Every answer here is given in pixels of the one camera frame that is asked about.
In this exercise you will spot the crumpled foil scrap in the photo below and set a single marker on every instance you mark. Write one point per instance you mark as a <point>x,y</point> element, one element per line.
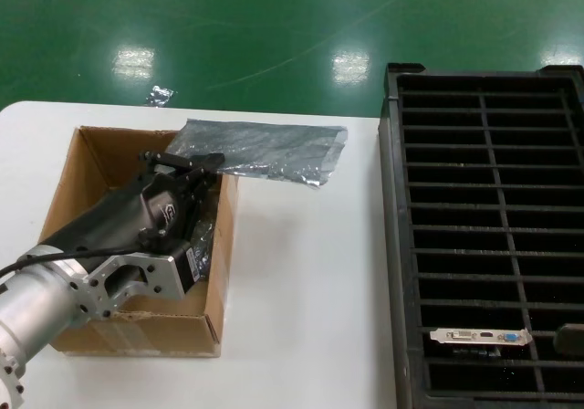
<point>159,95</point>

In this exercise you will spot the brown cardboard box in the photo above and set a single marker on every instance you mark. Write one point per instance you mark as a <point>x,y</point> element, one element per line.
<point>114,153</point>

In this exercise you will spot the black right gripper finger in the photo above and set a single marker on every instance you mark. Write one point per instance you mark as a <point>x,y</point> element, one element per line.
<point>570,338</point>

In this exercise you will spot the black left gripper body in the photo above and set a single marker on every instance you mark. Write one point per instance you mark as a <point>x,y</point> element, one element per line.
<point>159,199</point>

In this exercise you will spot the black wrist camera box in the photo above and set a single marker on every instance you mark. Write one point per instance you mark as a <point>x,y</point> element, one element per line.
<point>187,267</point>

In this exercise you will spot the silver antistatic bag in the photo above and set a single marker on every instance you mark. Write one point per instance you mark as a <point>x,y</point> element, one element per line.
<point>274,149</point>

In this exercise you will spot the graphics card in antistatic bag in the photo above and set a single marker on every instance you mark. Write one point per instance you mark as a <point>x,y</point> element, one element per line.
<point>203,244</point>

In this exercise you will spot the graphics card with silver bracket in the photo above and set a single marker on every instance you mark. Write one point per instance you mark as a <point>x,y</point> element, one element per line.
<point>456,336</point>

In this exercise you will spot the black slotted plastic container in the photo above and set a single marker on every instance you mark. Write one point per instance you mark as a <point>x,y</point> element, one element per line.
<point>392,199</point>

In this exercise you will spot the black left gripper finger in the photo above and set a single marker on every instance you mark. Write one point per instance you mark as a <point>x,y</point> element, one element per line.
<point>182,160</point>
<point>198,199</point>

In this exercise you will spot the silver camera mount bracket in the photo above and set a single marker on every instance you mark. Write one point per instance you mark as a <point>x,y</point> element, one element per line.
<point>155,281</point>

